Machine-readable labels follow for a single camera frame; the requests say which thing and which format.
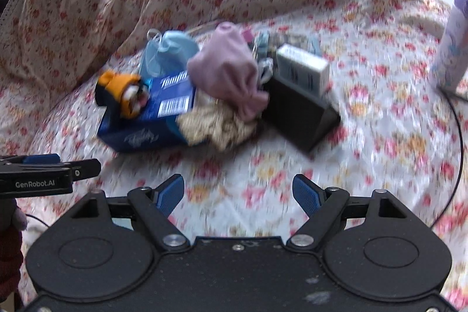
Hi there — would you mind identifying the blue face mask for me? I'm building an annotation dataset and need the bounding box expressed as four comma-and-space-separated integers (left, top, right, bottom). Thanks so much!
140, 28, 199, 80

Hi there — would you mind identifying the light blue drawstring sachet pouch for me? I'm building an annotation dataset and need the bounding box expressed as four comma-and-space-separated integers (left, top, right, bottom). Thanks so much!
252, 31, 271, 61

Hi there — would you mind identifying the pink soft cloth item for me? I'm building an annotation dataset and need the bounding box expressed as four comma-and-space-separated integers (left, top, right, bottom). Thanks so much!
187, 22, 269, 122

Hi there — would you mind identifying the white patterned bottle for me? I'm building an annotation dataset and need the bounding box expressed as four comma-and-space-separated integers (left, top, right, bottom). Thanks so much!
429, 0, 467, 93

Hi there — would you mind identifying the floral fabric cover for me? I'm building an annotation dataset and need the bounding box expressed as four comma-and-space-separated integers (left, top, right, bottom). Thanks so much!
1, 0, 467, 310

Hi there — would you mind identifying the black cable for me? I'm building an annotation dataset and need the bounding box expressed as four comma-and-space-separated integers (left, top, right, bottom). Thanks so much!
429, 86, 466, 229

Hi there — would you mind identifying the light blue white small box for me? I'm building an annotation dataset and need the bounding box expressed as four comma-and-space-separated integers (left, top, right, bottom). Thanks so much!
276, 44, 330, 96

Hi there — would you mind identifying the beige knitted soft item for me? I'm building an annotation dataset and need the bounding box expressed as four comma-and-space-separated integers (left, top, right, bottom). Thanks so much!
175, 90, 258, 151

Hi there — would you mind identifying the blue Tempo tissue pack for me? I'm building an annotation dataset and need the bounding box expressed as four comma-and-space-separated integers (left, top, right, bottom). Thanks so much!
97, 71, 196, 154

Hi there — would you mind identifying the orange black plush toy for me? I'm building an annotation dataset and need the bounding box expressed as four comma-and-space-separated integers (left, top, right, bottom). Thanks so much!
94, 70, 150, 119

